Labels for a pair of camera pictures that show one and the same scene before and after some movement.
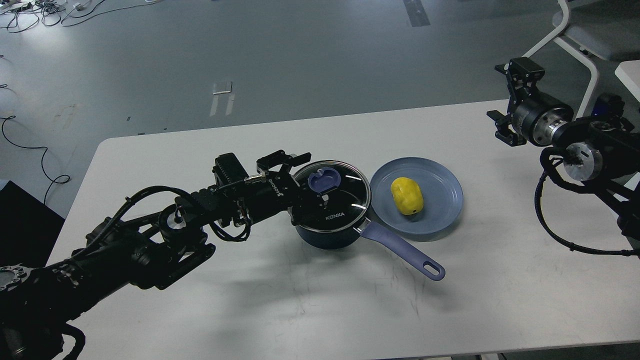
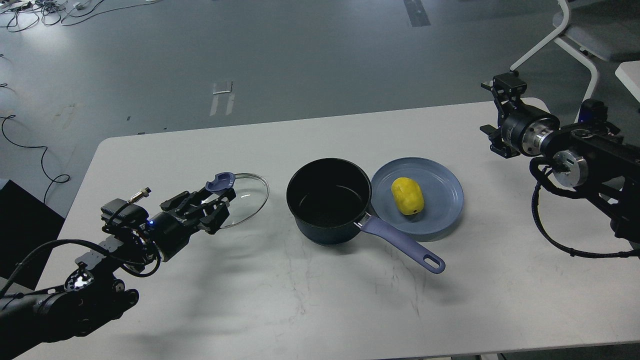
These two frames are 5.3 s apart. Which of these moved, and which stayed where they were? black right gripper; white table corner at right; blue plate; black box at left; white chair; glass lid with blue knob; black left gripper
Moved: black right gripper; glass lid with blue knob; black left gripper
Stayed: white chair; white table corner at right; black box at left; blue plate
